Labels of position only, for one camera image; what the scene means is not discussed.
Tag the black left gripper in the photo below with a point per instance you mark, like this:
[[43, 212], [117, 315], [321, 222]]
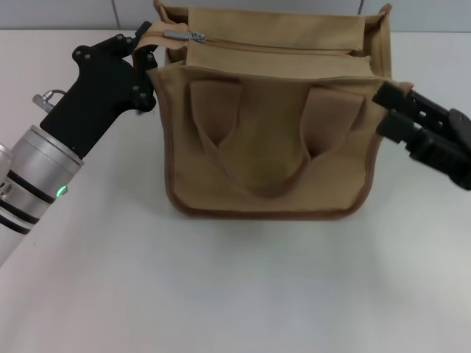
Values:
[[99, 84]]

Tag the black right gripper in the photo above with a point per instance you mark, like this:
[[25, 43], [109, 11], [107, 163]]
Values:
[[463, 147]]

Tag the khaki canvas food bag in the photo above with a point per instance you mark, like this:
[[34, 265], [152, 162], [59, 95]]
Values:
[[268, 154]]

